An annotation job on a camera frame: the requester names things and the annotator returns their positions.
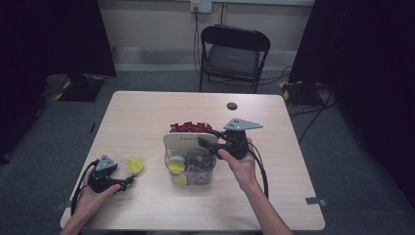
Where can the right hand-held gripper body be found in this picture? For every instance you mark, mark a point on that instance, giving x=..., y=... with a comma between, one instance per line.
x=237, y=140

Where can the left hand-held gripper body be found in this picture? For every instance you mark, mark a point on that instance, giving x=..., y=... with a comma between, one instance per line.
x=101, y=178

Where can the clear compartment organizer box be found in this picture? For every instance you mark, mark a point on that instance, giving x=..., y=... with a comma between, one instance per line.
x=191, y=169

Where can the person's left hand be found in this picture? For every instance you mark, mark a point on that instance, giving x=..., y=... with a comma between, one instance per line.
x=94, y=200

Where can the person's right hand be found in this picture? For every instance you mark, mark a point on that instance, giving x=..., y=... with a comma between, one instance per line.
x=243, y=171

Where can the brown coffee capsule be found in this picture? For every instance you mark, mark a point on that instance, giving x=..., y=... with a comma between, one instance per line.
x=199, y=160

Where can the grey tape strip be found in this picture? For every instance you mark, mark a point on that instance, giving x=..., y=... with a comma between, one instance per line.
x=63, y=205
x=315, y=201

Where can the small black floor object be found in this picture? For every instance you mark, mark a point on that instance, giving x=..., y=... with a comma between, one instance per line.
x=92, y=127

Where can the black stand base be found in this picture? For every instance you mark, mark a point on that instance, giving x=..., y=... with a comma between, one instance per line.
x=81, y=88
x=298, y=93

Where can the black folding chair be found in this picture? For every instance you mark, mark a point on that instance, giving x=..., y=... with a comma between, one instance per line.
x=233, y=55

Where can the dark curtain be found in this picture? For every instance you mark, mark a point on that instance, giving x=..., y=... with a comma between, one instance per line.
x=368, y=81

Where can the white wall socket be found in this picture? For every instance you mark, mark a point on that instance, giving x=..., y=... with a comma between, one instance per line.
x=201, y=6

